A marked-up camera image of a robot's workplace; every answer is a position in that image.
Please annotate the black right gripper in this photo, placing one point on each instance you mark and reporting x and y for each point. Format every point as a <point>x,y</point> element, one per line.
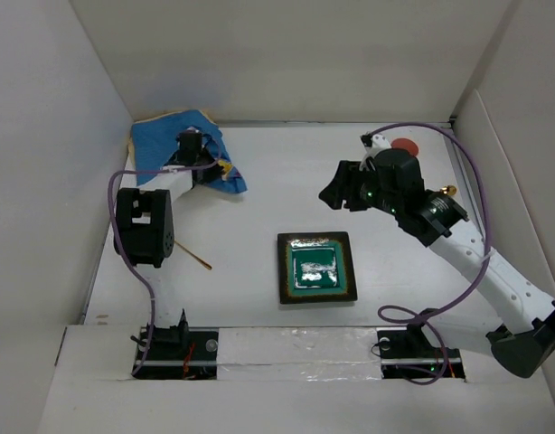
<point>343,185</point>

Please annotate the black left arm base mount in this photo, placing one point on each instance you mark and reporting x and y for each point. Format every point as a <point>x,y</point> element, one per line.
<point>179,352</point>

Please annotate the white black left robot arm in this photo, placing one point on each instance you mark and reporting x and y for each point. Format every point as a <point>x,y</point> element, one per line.
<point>142,220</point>

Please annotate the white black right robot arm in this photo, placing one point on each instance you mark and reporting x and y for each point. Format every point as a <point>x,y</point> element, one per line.
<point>523,335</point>

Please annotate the square green black plate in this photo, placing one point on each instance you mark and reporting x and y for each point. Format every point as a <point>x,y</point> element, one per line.
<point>315,267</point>

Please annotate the blue pikachu cloth napkin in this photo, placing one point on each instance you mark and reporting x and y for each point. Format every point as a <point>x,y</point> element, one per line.
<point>154,140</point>

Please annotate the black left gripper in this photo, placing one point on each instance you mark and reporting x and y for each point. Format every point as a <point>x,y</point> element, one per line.
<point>213,175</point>

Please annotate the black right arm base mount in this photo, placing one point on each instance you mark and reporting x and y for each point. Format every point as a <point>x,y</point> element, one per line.
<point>407,355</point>

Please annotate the gold fork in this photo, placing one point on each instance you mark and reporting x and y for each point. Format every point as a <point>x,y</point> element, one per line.
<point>192,255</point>

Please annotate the pink plastic cup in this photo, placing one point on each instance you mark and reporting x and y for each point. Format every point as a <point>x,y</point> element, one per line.
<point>405,144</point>

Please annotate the gold spoon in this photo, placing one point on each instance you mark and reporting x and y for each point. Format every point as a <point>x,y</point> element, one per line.
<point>449,190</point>

